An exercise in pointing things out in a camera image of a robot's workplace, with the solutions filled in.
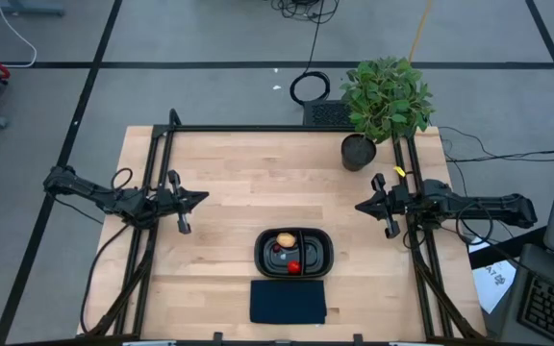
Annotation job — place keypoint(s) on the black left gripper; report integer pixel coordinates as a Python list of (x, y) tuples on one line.
[(167, 203)]

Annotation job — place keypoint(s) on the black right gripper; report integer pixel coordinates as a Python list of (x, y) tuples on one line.
[(399, 202)]

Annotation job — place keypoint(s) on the black divided plastic container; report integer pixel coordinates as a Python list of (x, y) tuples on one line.
[(315, 254)]

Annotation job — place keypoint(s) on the small tan potato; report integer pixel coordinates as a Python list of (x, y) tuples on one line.
[(286, 239)]

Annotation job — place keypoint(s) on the red tomato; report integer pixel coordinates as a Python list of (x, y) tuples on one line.
[(294, 267)]

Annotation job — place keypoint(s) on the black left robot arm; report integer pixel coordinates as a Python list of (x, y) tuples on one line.
[(99, 194)]

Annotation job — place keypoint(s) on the yellow tag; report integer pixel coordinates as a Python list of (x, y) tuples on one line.
[(400, 171)]

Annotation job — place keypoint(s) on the green plant in black pot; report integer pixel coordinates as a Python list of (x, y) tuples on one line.
[(385, 98)]

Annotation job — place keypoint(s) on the dark blue folded cloth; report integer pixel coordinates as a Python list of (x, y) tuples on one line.
[(288, 302)]

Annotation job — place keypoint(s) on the white paper sheet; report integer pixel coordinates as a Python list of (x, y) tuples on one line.
[(493, 283)]

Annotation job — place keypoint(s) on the grey desk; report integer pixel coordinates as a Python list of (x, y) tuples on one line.
[(527, 262)]

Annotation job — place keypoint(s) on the black keyboard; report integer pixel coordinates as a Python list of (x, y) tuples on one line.
[(553, 310)]

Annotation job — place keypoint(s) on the grey stand base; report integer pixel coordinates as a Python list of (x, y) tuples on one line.
[(22, 7)]

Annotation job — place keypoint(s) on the black metal table frame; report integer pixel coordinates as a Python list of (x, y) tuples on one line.
[(258, 128)]

